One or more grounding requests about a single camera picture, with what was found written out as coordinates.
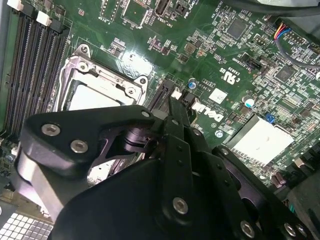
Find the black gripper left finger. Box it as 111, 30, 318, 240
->
13, 96, 199, 224

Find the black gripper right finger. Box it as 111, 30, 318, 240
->
176, 101, 313, 240

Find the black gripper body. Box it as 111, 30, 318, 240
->
51, 157, 244, 240

